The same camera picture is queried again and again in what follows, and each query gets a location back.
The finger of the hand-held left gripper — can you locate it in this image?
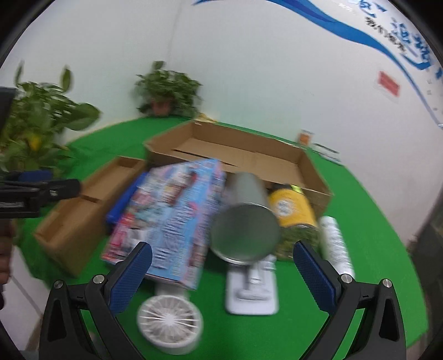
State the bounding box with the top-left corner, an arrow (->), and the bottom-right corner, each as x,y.
0,170 -> 53,184
0,179 -> 82,219

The red wall sign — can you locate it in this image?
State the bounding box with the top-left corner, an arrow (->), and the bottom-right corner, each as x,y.
375,71 -> 401,99

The colourful printed toy box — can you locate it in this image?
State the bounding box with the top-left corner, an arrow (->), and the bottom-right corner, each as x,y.
101,158 -> 228,290

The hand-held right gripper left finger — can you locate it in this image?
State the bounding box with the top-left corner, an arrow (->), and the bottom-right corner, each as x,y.
39,241 -> 163,360

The green tablecloth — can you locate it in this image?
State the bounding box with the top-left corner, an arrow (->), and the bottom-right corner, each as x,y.
16,116 -> 430,360

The blue stapler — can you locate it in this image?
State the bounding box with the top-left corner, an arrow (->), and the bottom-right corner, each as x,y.
105,172 -> 150,228

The yellow label jar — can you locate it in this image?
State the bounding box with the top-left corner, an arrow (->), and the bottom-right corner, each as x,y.
268,183 -> 321,262

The white plastic stand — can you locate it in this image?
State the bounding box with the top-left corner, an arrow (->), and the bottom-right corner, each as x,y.
225,258 -> 279,316

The white spray bottle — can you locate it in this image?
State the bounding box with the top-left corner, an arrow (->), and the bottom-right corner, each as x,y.
318,215 -> 356,277

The small white fan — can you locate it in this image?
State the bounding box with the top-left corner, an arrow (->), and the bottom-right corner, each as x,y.
136,280 -> 204,354

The silver metal can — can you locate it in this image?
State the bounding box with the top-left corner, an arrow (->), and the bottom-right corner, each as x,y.
210,172 -> 281,266

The blue wall decal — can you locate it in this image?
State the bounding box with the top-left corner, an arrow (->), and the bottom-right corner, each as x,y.
192,0 -> 443,129

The person's left hand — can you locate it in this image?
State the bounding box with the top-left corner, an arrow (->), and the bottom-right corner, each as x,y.
0,222 -> 16,285

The small cardboard box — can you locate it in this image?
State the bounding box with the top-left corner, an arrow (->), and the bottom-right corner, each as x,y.
34,156 -> 148,278

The large-leaf green plant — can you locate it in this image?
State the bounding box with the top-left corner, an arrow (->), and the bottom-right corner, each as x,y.
0,62 -> 102,174

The potted green plant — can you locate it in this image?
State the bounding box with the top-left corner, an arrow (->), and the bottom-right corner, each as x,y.
134,61 -> 203,118

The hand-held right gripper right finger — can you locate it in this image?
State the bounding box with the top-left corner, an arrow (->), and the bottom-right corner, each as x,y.
292,240 -> 407,360

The large cardboard box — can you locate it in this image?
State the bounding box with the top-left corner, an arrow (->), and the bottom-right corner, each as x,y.
143,120 -> 334,217

